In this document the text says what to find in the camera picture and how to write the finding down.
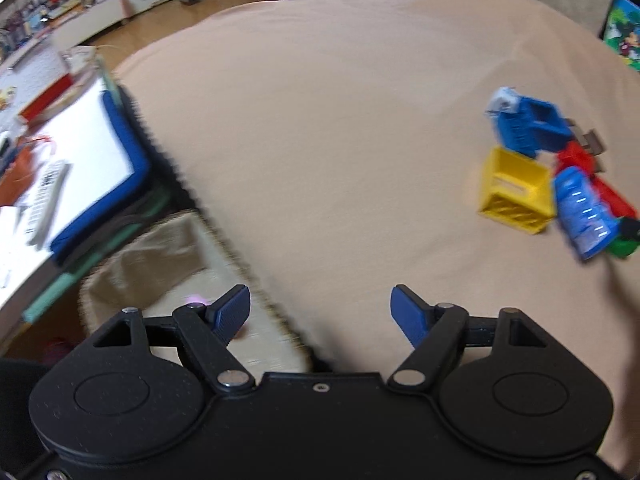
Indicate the desk calendar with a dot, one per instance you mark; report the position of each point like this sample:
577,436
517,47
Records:
36,80

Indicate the white remote control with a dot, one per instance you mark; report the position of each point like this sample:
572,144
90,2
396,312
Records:
48,190

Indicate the long red block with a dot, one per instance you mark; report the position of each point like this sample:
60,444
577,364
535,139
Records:
619,206

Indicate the red cube block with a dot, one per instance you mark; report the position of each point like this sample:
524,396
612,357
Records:
574,155

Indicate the green plastic wheel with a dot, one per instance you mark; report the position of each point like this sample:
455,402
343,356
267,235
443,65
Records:
627,239

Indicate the blue mentos gum bottle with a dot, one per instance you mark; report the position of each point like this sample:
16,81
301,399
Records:
586,220

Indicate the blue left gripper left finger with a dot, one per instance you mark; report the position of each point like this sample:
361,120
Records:
227,315

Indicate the orange container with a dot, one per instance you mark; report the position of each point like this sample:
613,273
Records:
19,176

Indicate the blue hollow brick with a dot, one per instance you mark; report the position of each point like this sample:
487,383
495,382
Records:
530,126

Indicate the white tv console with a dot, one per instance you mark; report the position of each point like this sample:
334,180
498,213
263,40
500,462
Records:
78,24

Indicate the mickey mouse picture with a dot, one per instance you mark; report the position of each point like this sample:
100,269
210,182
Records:
621,32

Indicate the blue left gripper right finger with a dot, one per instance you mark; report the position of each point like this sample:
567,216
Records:
414,316

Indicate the fabric lined wicker basket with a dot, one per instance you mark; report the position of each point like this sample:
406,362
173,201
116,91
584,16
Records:
179,260

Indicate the beige blanket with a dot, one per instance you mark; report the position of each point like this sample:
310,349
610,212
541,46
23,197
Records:
338,145

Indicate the yellow hollow brick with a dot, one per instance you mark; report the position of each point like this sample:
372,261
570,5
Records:
517,191

